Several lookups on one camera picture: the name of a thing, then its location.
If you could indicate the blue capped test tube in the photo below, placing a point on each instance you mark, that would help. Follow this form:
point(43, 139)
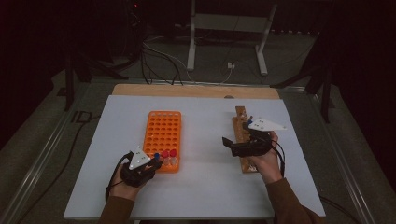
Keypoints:
point(157, 155)
point(250, 119)

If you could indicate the white power adapter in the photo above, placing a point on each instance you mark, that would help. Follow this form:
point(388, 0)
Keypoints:
point(230, 65)

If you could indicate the dark stand with legs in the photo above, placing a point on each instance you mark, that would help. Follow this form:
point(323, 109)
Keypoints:
point(325, 93)

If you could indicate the grey metal stand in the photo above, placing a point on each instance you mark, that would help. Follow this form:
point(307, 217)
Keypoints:
point(229, 22)

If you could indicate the wooden board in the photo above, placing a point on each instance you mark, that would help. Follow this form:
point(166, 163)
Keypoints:
point(186, 91)

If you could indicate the dark equipment with red light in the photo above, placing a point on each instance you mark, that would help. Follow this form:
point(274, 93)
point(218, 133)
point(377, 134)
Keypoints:
point(134, 28)

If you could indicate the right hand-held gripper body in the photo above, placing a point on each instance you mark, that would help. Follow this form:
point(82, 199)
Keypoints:
point(264, 124)

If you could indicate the person's right hand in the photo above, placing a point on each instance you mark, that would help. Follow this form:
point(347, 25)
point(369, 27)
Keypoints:
point(269, 166)

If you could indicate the white board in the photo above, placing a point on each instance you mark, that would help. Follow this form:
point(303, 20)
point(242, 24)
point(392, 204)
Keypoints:
point(202, 186)

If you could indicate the red capped test tube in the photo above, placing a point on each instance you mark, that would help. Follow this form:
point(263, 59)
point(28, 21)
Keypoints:
point(172, 152)
point(165, 154)

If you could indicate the wooden tube rack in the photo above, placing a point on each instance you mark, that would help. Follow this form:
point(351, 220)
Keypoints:
point(240, 130)

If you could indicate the black tripod stand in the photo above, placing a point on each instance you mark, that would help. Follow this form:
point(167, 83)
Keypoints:
point(70, 81)

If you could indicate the person's left hand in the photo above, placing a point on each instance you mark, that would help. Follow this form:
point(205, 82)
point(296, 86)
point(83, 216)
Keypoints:
point(126, 192)

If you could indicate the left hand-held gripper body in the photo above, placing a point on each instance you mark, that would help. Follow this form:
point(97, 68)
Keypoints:
point(138, 158)

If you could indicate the orange plastic tube rack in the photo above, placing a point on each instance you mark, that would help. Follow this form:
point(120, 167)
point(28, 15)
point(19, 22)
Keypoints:
point(162, 133)

